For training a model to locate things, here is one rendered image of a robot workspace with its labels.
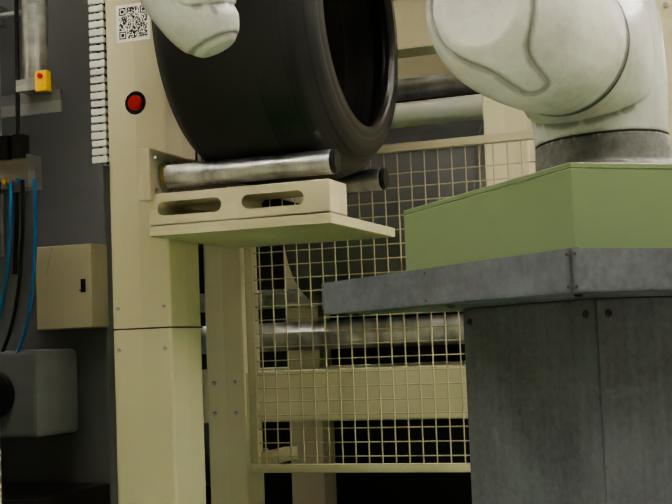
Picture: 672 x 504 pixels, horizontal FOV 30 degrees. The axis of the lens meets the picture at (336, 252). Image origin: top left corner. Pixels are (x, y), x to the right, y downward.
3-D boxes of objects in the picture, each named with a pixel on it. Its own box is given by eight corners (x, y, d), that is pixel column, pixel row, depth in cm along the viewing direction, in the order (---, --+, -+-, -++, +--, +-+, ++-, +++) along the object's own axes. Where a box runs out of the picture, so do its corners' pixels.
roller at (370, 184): (233, 199, 264) (225, 206, 260) (229, 178, 263) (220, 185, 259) (391, 185, 252) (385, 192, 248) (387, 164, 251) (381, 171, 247)
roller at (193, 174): (168, 166, 238) (169, 190, 238) (156, 164, 233) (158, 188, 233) (341, 149, 226) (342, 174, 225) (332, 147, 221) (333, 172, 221)
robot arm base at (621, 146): (747, 178, 143) (742, 130, 144) (594, 177, 133) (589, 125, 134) (640, 203, 159) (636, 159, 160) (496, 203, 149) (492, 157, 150)
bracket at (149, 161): (136, 201, 230) (135, 148, 231) (229, 219, 268) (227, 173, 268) (153, 199, 229) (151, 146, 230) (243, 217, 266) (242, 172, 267)
